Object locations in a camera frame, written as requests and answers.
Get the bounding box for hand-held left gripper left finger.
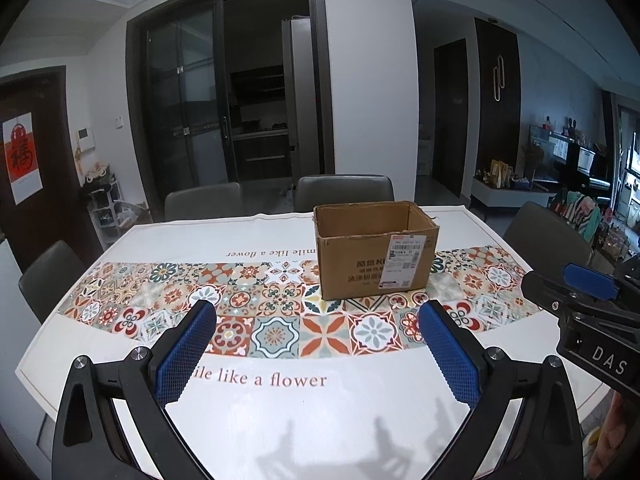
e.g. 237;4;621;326
51;299;218;480

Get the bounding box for gold wall ornament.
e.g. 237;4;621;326
490;55;507;104

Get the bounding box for black upright piano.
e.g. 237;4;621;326
557;142;614;197

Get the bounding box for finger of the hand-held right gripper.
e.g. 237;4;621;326
520;270;603;315
562;262;621;304

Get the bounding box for colourful hanging clothes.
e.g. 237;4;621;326
549;189;604;247

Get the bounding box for red wall calendar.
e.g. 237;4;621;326
2;114;44;206

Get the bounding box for brown cardboard box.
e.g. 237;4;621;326
312;201;441;301

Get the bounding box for person's right forearm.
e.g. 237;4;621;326
600;392;640;480

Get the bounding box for floral patterned tablecloth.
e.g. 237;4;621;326
15;205;608;480

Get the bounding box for sliding glass door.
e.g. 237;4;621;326
126;0;336;222

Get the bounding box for dark slatted wall panel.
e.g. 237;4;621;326
472;17;522;202

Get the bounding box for grey dining chair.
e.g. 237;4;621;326
293;175;396;214
164;182;246;223
502;201;596;272
19;240;89;324

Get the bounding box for dark wooden door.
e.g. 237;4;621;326
0;66;84;273

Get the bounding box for white low cabinet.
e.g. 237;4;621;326
470;160;557;222

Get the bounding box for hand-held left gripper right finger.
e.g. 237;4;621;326
419;300;584;480

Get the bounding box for shoe rack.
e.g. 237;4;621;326
80;160;127;252

